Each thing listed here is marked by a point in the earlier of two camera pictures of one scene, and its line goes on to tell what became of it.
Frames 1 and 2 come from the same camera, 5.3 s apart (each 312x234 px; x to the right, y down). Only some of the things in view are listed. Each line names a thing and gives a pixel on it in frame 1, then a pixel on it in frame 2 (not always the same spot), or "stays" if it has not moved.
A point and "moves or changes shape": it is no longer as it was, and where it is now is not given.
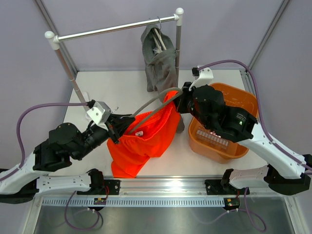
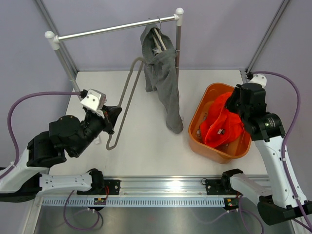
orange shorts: x=158 y=138 moves or changes shape
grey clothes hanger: x=163 y=93 -> x=123 y=96
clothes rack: x=53 y=40 stays
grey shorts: x=160 y=59 stays
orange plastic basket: x=218 y=147 stays
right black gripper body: x=185 y=104 -> x=233 y=104
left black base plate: x=103 y=187 stays
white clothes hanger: x=158 y=49 stays
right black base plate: x=214 y=187 stays
